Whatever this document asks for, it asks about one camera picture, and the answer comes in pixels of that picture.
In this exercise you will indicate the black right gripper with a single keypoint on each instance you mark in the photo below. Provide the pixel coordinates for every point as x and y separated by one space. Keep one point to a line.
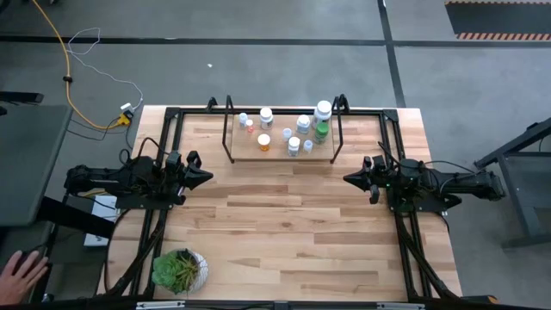
379 181

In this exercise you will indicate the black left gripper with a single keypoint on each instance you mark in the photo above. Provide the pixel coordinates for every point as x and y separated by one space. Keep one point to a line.
178 181

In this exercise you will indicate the small clear vial white cap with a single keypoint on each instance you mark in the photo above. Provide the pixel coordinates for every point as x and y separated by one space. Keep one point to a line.
287 132
307 144

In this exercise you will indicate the green-capped bottle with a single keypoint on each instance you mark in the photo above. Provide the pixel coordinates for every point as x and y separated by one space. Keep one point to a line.
321 128

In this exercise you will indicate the small orange vial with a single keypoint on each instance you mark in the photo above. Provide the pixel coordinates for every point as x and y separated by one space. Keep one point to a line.
249 124

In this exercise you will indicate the small white bottle bluish label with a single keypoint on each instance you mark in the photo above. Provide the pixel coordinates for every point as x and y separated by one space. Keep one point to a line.
243 117

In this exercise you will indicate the orange bottle white cap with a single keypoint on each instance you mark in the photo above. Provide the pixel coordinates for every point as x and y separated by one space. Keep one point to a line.
264 139

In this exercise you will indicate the large white bottle red label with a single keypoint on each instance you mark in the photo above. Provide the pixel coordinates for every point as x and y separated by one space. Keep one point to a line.
323 107

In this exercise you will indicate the squat white bottle blue label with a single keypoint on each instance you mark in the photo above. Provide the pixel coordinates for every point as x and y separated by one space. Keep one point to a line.
303 120

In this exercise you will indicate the white bottle green label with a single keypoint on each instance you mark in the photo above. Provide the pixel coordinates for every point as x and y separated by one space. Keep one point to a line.
266 114

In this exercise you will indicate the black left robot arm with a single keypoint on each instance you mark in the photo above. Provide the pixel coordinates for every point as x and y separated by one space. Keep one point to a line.
99 178

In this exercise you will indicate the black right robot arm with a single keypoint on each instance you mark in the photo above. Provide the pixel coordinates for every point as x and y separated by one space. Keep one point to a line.
465 183

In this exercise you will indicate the yellow plug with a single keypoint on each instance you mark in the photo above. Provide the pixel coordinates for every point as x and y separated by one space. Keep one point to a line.
125 118

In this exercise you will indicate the succulent plant white pot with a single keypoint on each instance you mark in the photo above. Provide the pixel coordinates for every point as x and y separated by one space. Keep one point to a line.
172 271

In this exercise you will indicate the white box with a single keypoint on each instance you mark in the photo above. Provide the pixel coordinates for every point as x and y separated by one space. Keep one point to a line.
105 208

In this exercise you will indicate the white plug adapter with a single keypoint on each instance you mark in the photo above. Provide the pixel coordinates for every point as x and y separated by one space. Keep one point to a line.
127 106

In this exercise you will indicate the black desk beam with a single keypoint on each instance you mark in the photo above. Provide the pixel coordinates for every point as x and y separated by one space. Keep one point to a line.
73 217

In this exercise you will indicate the grey desk top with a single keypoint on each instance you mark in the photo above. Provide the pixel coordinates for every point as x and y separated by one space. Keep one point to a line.
30 163

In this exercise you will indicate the orange object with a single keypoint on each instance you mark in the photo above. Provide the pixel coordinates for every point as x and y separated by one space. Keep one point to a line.
484 298

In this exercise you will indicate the black flat bar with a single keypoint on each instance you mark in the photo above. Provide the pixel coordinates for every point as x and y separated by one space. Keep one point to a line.
21 97

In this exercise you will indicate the person's hand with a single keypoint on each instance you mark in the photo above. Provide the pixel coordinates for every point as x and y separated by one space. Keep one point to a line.
19 280

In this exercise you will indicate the black mat orange-striped edge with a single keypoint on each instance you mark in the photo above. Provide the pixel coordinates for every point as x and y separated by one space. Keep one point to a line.
495 19

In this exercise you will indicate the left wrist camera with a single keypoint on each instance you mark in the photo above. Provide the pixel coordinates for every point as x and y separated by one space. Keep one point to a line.
173 160

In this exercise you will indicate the black aluminium rig frame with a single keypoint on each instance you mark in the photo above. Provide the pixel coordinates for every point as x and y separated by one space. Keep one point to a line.
389 115

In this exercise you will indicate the silver bracket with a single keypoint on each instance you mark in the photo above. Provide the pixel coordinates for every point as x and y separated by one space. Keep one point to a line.
161 305
400 306

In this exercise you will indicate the black table-level camera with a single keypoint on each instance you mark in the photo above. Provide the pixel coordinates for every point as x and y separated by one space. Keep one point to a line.
282 305

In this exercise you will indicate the black metal desk frame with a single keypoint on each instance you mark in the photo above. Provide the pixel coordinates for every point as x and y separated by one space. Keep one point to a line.
512 144

